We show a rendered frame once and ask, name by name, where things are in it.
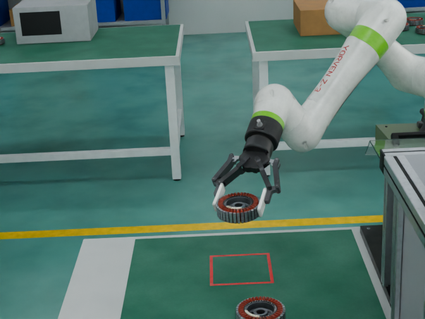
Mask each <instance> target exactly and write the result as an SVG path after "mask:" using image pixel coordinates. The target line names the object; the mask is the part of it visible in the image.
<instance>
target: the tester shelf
mask: <svg viewBox="0 0 425 319"><path fill-rule="evenodd" d="M379 168H380V169H381V171H382V173H383V175H384V176H385V178H386V180H387V181H388V183H389V185H390V187H391V189H392V191H393V192H394V194H395V196H396V197H397V199H398V201H399V203H400V205H401V207H402V208H403V210H404V212H405V214H406V215H407V217H408V219H409V221H410V223H411V224H412V226H413V228H414V230H415V231H416V233H417V235H418V237H419V238H420V240H421V242H422V244H423V246H424V248H425V147H412V148H398V149H380V158H379Z"/></svg>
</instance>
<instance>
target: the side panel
mask: <svg viewBox="0 0 425 319"><path fill-rule="evenodd" d="M391 319H425V248H424V246H423V244H422V242H421V240H420V238H419V237H418V235H417V233H416V231H415V230H414V228H413V226H412V224H411V223H410V221H409V219H408V217H407V215H406V214H405V212H404V210H403V208H402V207H401V205H400V203H399V201H398V199H397V197H396V196H395V224H394V241H393V273H392V290H391Z"/></svg>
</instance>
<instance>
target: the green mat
mask: <svg viewBox="0 0 425 319"><path fill-rule="evenodd" d="M257 253H269V255H270V259H271V267H272V271H273V279H274V283H269V284H241V285H213V286H210V256H214V255H229V254H257ZM212 265H213V284H231V283H246V282H270V281H271V279H270V275H269V267H268V259H267V255H266V254H262V255H247V256H219V257H212ZM256 296H257V297H258V298H259V296H262V297H263V296H265V297H271V298H274V299H277V300H279V301H280V302H282V304H283V305H284V306H285V319H386V317H385V314H384V312H383V309H382V307H381V304H380V301H379V299H378V296H377V293H376V291H375V289H374V286H373V283H372V281H371V278H370V276H369V273H368V271H367V268H366V265H365V263H364V260H363V258H362V255H361V253H360V250H359V247H358V245H357V243H356V240H355V237H354V235H353V232H352V229H349V230H322V231H307V232H279V233H265V234H237V235H210V236H195V237H167V238H153V239H136V240H135V244H134V248H133V254H132V260H131V264H130V271H129V274H128V281H127V285H126V291H125V297H124V301H123V307H122V311H121V318H120V319H236V307H237V305H238V304H239V303H241V302H242V301H243V300H245V299H248V298H251V297H256Z"/></svg>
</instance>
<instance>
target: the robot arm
mask: <svg viewBox="0 0 425 319"><path fill-rule="evenodd" d="M324 16H325V19H326V21H327V23H328V25H329V26H330V27H331V28H333V29H334V30H336V31H337V32H339V33H340V34H342V35H343V36H345V37H346V38H347V39H346V41H345V42H344V44H343V46H342V48H341V49H340V51H339V53H338V54H337V56H336V58H335V60H334V61H333V62H332V64H331V66H330V67H329V69H328V71H327V72H326V73H325V75H324V77H323V78H322V79H321V81H320V82H319V83H318V85H317V86H316V88H315V89H314V90H313V91H312V93H311V94H310V95H309V97H308V98H307V100H306V101H305V102H304V104H303V105H300V104H299V102H298V101H297V100H296V99H295V97H294V96H293V94H292V93H291V92H290V91H289V90H288V89H287V88H286V87H285V86H283V85H280V84H269V85H266V86H264V87H263V88H262V89H261V90H260V91H259V92H258V93H257V95H256V98H255V101H254V112H253V114H252V118H251V120H250V123H249V126H248V129H247V131H246V134H245V141H246V143H245V146H244V149H243V153H242V154H241V155H240V156H234V155H233V153H231V154H229V157H228V159H227V161H226V162H225V163H224V165H223V166H222V167H221V168H220V169H219V170H218V172H217V173H216V174H215V175H214V177H213V178H212V179H211V180H212V182H213V185H214V186H215V187H216V188H215V190H214V197H215V198H214V201H213V203H212V206H213V208H214V210H215V211H216V202H217V201H218V200H219V198H221V197H223V196H224V194H225V190H226V189H225V187H226V186H227V185H228V184H229V183H230V182H232V181H233V180H235V179H236V178H237V177H238V176H239V175H242V174H244V173H245V172H248V173H250V172H253V173H258V172H260V174H261V177H262V179H263V181H264V183H265V186H266V188H264V189H263V192H262V196H261V199H260V201H259V205H258V208H257V212H258V214H259V217H262V215H263V212H264V209H265V205H266V204H269V203H270V201H271V197H272V195H273V194H274V193H277V194H279V193H280V192H281V187H280V175H279V169H280V161H279V158H275V159H270V158H271V155H272V152H273V151H275V150H276V149H277V147H278V144H279V142H280V139H281V138H282V139H283V140H284V141H285V142H286V144H287V145H288V147H290V148H291V149H293V150H294V151H297V152H308V151H310V150H312V149H314V148H315V147H316V146H317V145H318V144H319V141H320V140H321V138H322V136H323V134H324V133H325V131H326V129H327V128H328V126H329V124H330V122H331V121H332V119H334V117H335V115H336V114H337V113H338V111H339V109H340V108H341V107H342V105H343V104H344V102H345V101H346V100H347V98H348V97H349V95H351V93H352V92H353V91H354V89H355V88H356V87H357V86H358V84H359V83H360V82H361V81H362V79H363V78H364V77H365V76H366V75H367V74H368V73H369V72H370V71H371V70H372V69H373V67H374V66H375V65H377V66H378V67H379V69H380V70H381V71H382V72H383V73H384V75H385V76H386V78H387V79H388V80H389V82H390V83H391V85H392V86H393V87H394V88H396V89H397V90H399V91H402V92H406V93H409V94H414V95H417V96H421V97H423V98H424V108H421V109H420V114H421V115H422V118H421V121H417V127H418V128H419V129H420V130H419V131H420V132H425V57H422V56H417V55H414V54H413V53H411V52H410V51H409V50H407V49H406V48H404V47H403V46H402V45H401V44H400V43H399V42H397V41H396V39H397V37H398V36H399V35H400V34H401V32H402V31H403V29H404V28H405V25H406V22H407V14H406V11H405V8H404V7H403V6H402V4H401V3H400V2H398V1H397V0H328V2H327V3H326V6H325V9H324ZM237 161H239V163H237ZM236 163H237V165H236ZM234 165H236V167H234V168H233V166H234ZM269 165H271V167H272V168H273V176H274V186H271V184H270V181H269V179H268V176H267V175H266V172H265V168H266V167H267V166H269ZM232 168H233V169H232ZM231 169H232V170H231Z"/></svg>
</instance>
